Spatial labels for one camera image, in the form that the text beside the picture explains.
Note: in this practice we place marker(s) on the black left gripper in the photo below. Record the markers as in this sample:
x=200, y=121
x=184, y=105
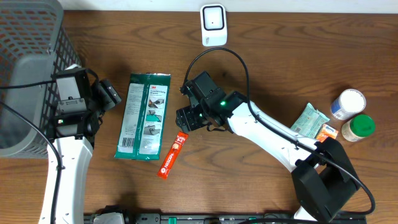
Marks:
x=107, y=93

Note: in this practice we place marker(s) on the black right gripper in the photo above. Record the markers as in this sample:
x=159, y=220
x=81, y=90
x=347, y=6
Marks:
x=186, y=117

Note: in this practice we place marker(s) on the red white snack packet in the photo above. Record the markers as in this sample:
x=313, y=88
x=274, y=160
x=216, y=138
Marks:
x=172, y=155

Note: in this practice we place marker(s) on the green white gloves packet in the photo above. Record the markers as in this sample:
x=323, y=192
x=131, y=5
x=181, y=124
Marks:
x=144, y=117

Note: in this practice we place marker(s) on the light green snack packet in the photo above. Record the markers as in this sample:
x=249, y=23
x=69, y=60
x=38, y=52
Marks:
x=309, y=122

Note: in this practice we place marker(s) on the small orange box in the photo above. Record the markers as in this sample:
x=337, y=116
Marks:
x=326, y=131

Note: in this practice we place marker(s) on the white blue label jar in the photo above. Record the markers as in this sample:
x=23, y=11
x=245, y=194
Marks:
x=349, y=103

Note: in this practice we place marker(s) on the green lid white jar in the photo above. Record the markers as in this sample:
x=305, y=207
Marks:
x=357, y=128

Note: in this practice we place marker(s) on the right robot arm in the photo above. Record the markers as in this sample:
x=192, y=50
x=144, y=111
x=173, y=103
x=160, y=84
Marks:
x=323, y=175

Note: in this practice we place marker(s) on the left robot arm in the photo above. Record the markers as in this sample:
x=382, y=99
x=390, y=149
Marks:
x=71, y=136

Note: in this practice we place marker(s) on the white barcode scanner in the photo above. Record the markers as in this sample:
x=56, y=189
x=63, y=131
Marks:
x=214, y=31

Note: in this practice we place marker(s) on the grey plastic mesh basket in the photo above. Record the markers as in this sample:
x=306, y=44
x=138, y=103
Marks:
x=34, y=48

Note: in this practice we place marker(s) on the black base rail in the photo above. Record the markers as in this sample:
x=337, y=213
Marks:
x=114, y=214

